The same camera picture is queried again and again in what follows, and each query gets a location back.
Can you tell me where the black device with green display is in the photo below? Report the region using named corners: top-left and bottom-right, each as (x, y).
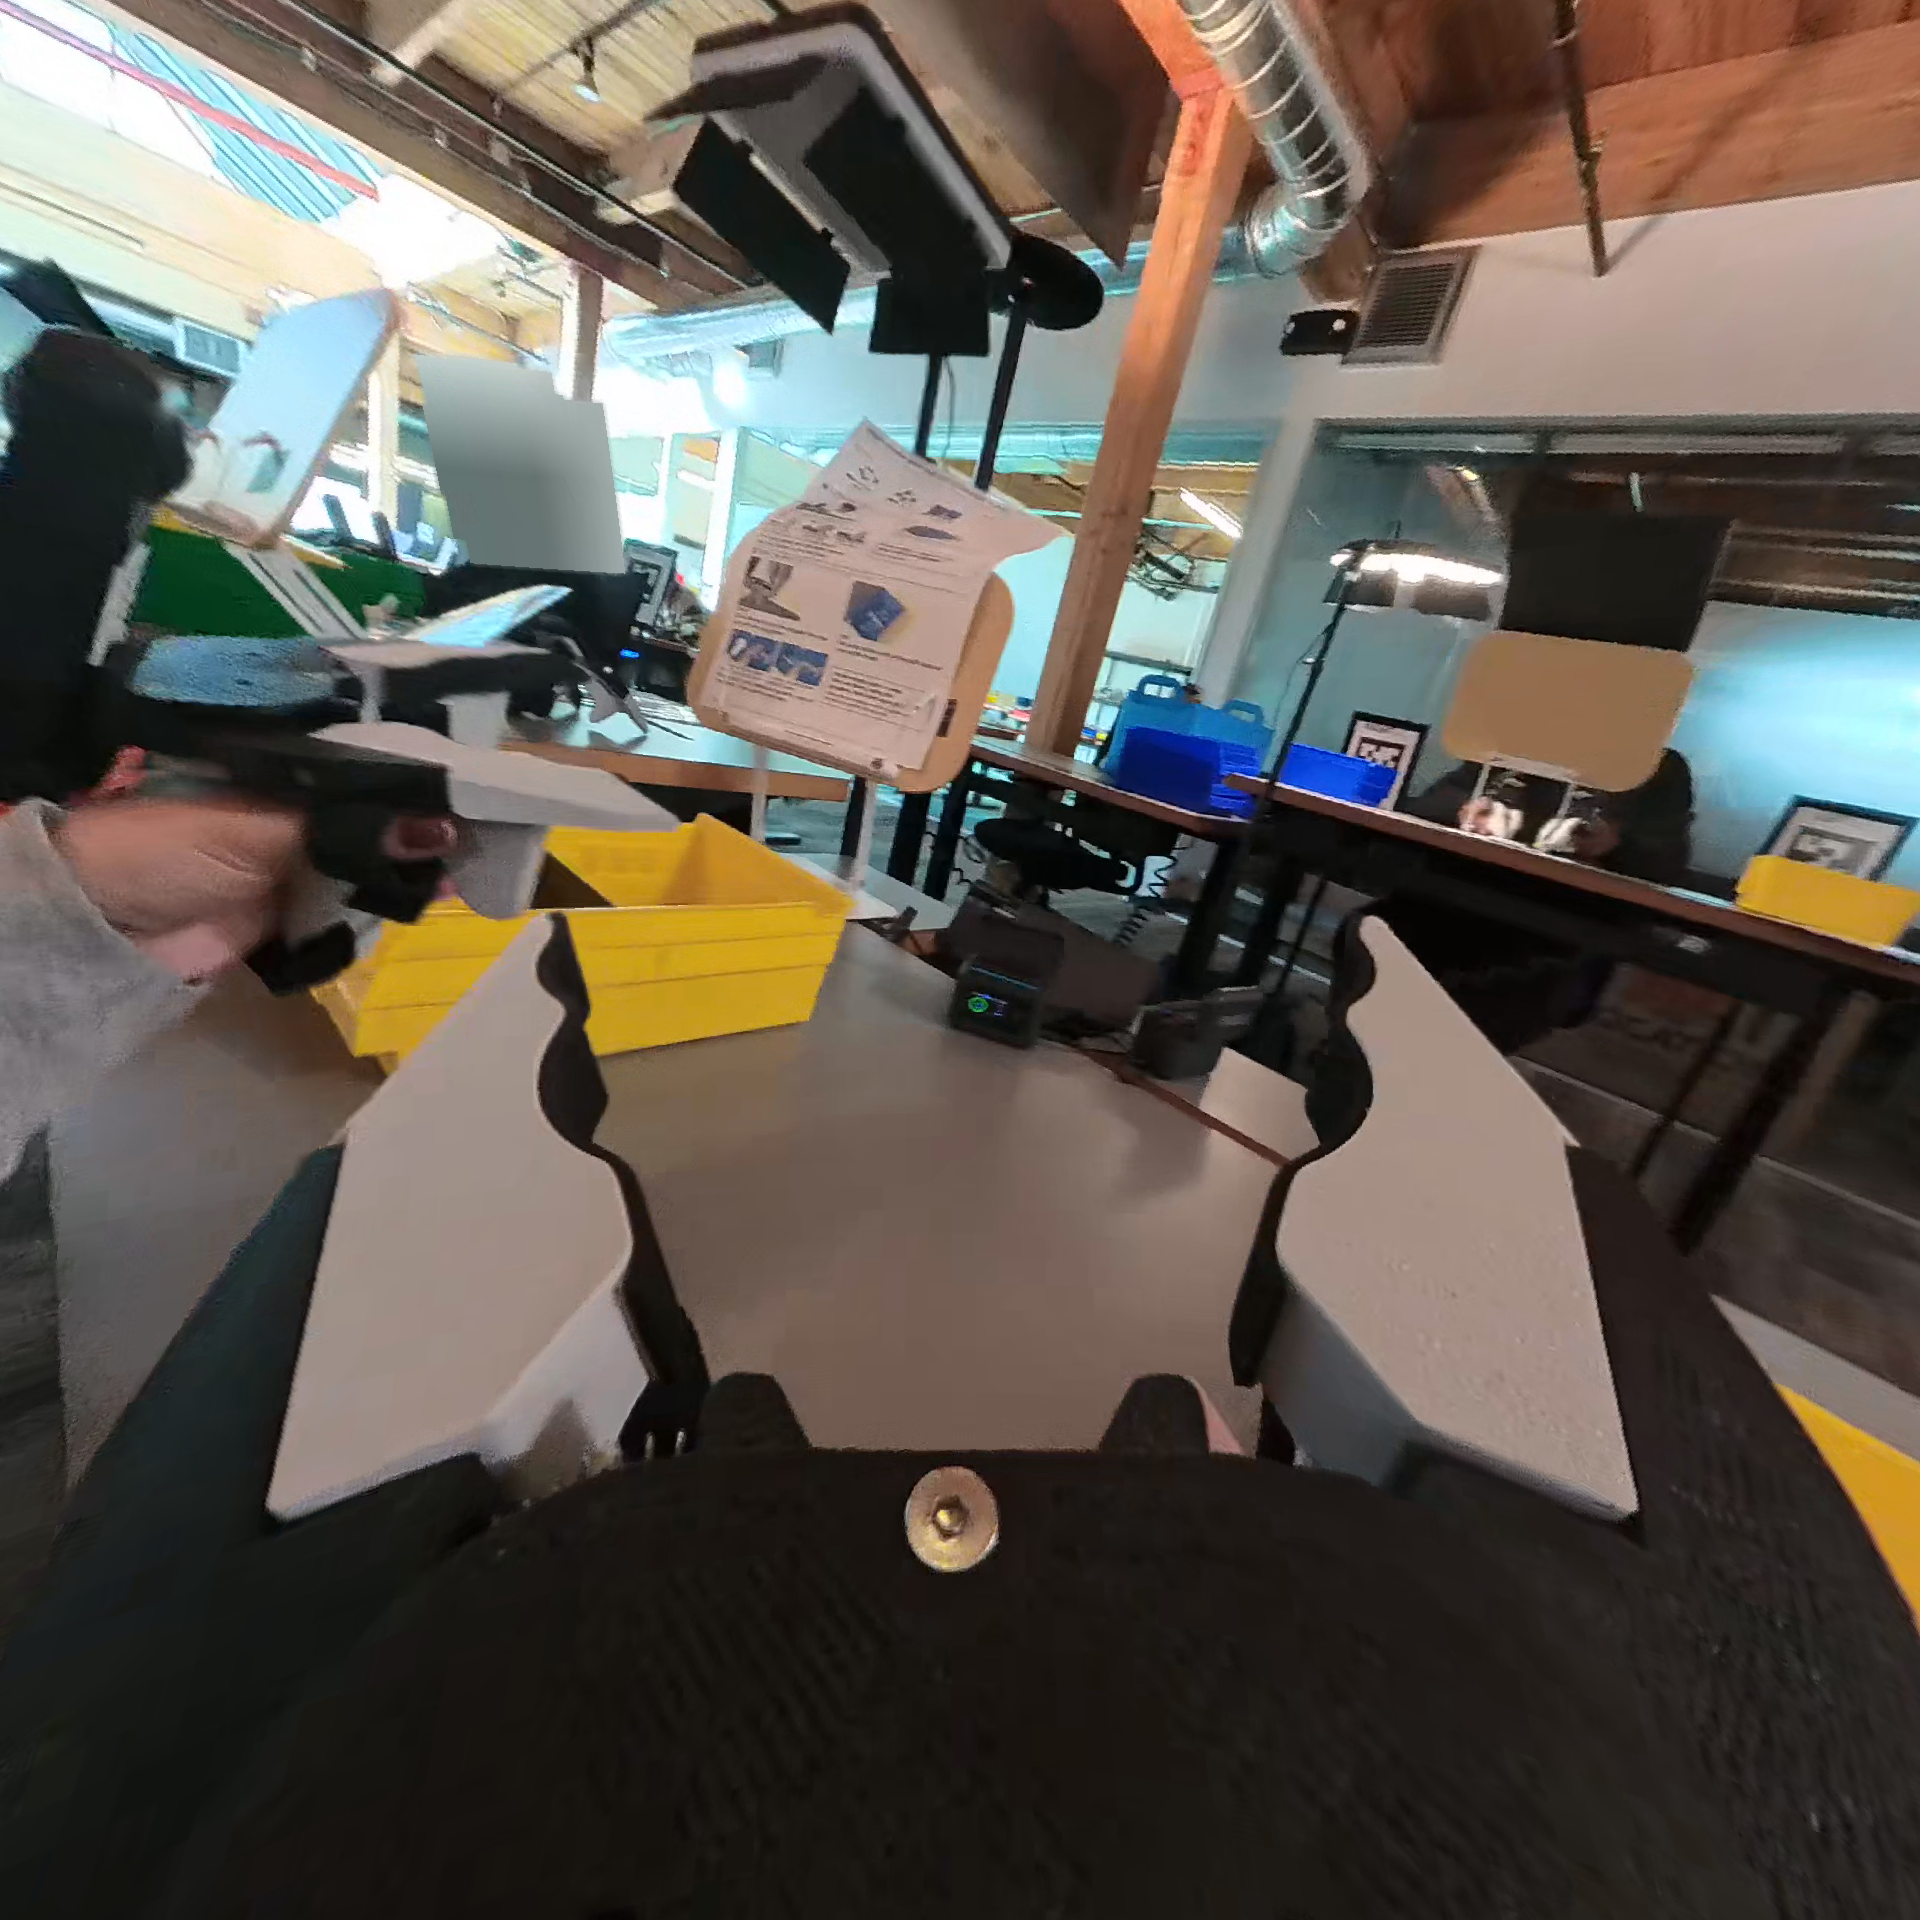
top-left (944, 935), bottom-right (1071, 1051)

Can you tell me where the wooden board stand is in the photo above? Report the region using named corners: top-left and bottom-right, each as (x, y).
top-left (170, 285), bottom-right (403, 548)

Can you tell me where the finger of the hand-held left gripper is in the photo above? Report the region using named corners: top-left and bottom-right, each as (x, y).
top-left (320, 583), bottom-right (649, 737)
top-left (320, 721), bottom-right (684, 922)

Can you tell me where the black hanging panel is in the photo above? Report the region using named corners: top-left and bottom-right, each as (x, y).
top-left (1497, 507), bottom-right (1738, 657)

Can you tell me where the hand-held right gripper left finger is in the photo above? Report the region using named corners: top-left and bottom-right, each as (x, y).
top-left (263, 909), bottom-right (713, 1521)

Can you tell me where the silver ventilation duct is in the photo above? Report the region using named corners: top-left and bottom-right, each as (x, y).
top-left (1175, 0), bottom-right (1376, 282)

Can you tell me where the wooden post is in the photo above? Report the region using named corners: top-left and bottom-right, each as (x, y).
top-left (1026, 88), bottom-right (1258, 755)

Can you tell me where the person's left hand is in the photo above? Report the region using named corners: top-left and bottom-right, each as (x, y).
top-left (60, 755), bottom-right (320, 980)

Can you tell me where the framed printed tag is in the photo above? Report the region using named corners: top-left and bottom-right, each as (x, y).
top-left (1339, 712), bottom-right (1431, 813)
top-left (1751, 795), bottom-right (1920, 889)

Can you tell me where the wooden desk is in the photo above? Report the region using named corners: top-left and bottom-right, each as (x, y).
top-left (499, 713), bottom-right (857, 808)

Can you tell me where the large blue bin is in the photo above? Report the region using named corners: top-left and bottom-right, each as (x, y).
top-left (1099, 672), bottom-right (1279, 817)

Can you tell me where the black box device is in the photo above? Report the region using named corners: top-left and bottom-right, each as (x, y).
top-left (1130, 987), bottom-right (1273, 1081)

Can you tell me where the green bin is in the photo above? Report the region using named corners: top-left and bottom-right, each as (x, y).
top-left (133, 514), bottom-right (433, 642)

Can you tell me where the studio lamp on stand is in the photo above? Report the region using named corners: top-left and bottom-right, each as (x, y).
top-left (1248, 536), bottom-right (1509, 935)

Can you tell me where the dark work table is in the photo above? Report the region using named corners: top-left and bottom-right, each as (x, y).
top-left (1224, 768), bottom-right (1920, 1251)
top-left (957, 732), bottom-right (1258, 1040)

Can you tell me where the black stool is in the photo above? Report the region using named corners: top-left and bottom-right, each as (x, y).
top-left (972, 813), bottom-right (1175, 906)

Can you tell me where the small yellow bin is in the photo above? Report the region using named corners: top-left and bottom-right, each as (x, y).
top-left (1732, 853), bottom-right (1920, 951)

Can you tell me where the person's left forearm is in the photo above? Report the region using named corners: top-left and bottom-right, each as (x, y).
top-left (0, 801), bottom-right (216, 1183)

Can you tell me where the small blue bin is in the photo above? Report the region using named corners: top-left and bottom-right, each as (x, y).
top-left (1271, 740), bottom-right (1401, 817)

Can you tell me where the glass partition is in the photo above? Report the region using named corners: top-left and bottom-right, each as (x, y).
top-left (1258, 416), bottom-right (1920, 906)

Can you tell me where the instruction sheet on wooden board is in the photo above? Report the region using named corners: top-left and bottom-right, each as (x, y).
top-left (688, 419), bottom-right (1071, 793)

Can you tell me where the black overhead rig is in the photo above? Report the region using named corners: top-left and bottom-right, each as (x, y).
top-left (649, 0), bottom-right (1107, 497)

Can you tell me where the wall vent grille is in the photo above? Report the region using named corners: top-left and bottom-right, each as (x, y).
top-left (1339, 245), bottom-right (1481, 369)

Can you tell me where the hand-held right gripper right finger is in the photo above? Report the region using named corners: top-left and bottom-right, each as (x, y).
top-left (1227, 909), bottom-right (1641, 1522)

